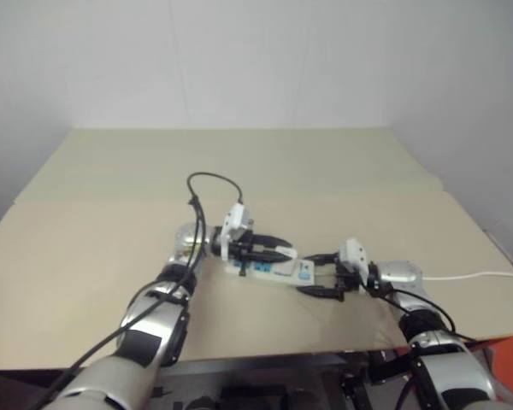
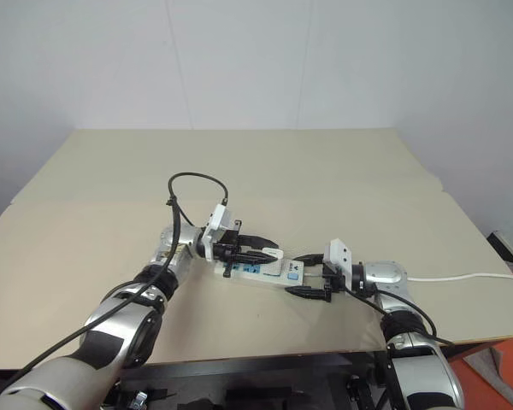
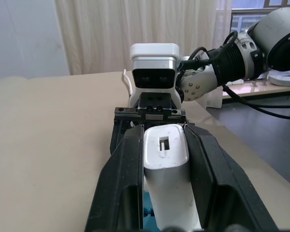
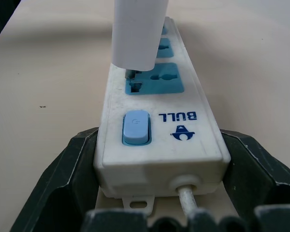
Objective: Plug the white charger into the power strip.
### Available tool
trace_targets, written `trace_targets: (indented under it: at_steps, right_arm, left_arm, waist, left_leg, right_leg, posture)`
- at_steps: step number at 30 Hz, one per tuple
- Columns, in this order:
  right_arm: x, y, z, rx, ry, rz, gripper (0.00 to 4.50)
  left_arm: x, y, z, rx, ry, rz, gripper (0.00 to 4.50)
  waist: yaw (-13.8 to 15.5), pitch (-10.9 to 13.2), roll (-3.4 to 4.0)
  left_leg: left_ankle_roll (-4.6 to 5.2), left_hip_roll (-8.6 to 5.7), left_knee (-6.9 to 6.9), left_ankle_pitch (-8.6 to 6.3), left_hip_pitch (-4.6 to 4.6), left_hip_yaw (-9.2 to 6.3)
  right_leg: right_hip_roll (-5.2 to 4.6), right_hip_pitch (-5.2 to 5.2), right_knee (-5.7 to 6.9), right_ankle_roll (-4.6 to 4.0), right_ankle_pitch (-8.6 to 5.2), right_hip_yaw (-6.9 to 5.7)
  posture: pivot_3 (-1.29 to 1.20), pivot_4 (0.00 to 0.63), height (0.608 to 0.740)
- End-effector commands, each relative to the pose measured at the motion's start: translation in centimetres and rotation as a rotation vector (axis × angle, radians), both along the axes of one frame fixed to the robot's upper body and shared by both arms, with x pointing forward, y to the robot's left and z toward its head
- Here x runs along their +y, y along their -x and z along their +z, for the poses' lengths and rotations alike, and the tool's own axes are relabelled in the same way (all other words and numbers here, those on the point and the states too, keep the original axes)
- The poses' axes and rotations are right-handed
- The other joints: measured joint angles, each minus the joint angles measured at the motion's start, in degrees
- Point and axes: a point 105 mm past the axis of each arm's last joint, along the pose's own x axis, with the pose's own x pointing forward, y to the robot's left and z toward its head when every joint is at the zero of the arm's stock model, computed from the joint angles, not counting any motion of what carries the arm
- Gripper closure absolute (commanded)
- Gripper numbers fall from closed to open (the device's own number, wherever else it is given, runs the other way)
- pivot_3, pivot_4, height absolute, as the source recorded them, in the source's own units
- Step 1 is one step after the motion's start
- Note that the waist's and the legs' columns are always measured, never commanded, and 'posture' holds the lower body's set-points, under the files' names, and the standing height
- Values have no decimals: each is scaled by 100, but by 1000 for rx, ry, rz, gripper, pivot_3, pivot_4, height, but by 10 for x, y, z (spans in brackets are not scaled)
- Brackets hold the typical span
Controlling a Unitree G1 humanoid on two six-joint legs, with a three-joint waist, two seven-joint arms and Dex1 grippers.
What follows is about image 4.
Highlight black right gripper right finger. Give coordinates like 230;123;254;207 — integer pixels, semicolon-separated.
218;128;290;232

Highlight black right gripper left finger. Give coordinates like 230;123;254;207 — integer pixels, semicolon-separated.
10;126;100;232

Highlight white power strip blue sockets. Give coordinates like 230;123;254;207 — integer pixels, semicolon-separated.
93;16;231;218

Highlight white charger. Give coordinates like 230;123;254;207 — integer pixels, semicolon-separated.
111;0;171;81

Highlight white power strip cable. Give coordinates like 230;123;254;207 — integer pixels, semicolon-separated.
177;184;199;216

